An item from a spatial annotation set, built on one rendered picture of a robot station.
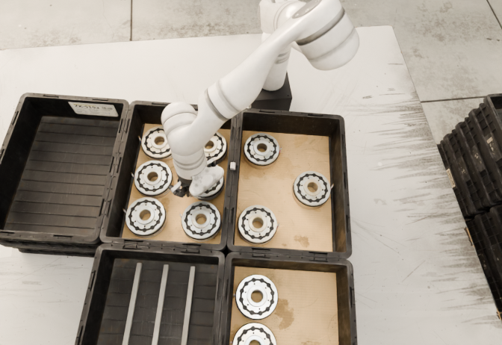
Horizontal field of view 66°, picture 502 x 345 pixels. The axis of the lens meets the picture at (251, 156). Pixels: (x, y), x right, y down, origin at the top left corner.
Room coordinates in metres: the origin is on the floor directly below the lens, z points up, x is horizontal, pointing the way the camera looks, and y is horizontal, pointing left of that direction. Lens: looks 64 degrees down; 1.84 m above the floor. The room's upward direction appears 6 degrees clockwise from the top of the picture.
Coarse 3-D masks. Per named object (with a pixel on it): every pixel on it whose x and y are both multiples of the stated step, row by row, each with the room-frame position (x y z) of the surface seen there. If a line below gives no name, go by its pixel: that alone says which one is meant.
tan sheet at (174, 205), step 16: (144, 128) 0.54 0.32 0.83; (160, 144) 0.49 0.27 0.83; (144, 160) 0.44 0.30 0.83; (224, 160) 0.46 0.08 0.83; (176, 176) 0.40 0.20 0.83; (224, 176) 0.41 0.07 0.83; (224, 192) 0.37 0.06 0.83; (176, 208) 0.31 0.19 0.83; (176, 224) 0.26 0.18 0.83; (176, 240) 0.22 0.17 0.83; (192, 240) 0.22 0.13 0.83; (208, 240) 0.23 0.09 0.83
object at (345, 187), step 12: (252, 108) 0.59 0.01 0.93; (240, 120) 0.54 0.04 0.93; (240, 132) 0.51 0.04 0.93; (240, 144) 0.47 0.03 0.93; (348, 192) 0.37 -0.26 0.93; (348, 204) 0.33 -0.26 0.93; (348, 216) 0.30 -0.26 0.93; (228, 228) 0.24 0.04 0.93; (348, 228) 0.27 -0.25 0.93; (228, 240) 0.21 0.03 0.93; (348, 240) 0.24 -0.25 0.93; (252, 252) 0.19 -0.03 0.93; (264, 252) 0.19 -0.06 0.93; (276, 252) 0.19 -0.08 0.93; (288, 252) 0.20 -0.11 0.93; (300, 252) 0.20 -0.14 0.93; (324, 252) 0.21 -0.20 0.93; (336, 252) 0.21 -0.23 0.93; (348, 252) 0.21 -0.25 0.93
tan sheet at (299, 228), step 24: (288, 144) 0.54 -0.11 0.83; (312, 144) 0.55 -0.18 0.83; (240, 168) 0.44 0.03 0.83; (288, 168) 0.46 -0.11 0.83; (312, 168) 0.47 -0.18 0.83; (240, 192) 0.37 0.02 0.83; (264, 192) 0.38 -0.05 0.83; (288, 192) 0.39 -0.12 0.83; (288, 216) 0.32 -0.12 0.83; (312, 216) 0.32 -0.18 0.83; (240, 240) 0.24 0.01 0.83; (288, 240) 0.25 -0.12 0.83; (312, 240) 0.26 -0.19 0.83
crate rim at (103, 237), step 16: (128, 112) 0.53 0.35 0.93; (128, 128) 0.48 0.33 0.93; (112, 192) 0.30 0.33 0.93; (112, 208) 0.26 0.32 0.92; (224, 208) 0.29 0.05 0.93; (224, 224) 0.25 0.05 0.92; (112, 240) 0.18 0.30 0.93; (128, 240) 0.19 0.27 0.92; (144, 240) 0.19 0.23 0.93; (160, 240) 0.19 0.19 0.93; (224, 240) 0.21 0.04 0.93
